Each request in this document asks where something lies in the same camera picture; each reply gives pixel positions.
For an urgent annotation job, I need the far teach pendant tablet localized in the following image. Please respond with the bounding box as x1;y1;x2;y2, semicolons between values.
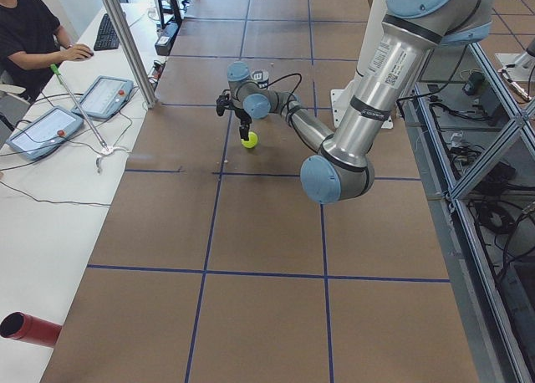
79;75;134;120

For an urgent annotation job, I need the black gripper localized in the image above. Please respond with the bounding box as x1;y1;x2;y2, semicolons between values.
234;108;252;140

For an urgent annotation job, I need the black keyboard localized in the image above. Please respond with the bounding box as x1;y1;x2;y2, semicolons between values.
93;13;120;51

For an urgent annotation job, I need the near teach pendant tablet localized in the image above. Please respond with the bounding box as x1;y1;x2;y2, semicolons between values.
7;106;84;161

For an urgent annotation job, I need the yellow tennis ball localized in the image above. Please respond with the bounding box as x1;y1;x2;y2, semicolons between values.
241;131;258;149

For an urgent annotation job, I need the red cylinder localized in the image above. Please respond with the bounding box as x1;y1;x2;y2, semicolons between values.
1;312;62;348

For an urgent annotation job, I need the person right hand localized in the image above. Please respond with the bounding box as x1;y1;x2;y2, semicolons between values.
61;43;94;61

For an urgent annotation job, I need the reacher grabber stick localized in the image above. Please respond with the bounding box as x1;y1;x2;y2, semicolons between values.
50;64;130;174

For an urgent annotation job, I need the person in black shirt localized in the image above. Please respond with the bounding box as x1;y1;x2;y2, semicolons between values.
1;0;76;102

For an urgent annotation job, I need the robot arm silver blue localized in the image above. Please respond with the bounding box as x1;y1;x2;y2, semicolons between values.
217;0;493;204

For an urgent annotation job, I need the teach pendant tablet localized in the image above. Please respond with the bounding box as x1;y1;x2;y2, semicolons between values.
79;75;134;120
7;106;84;161

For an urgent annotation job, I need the aluminium frame post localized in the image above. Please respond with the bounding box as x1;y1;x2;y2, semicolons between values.
102;0;156;109

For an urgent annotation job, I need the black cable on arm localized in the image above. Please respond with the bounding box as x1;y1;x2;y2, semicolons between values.
267;73;303;108

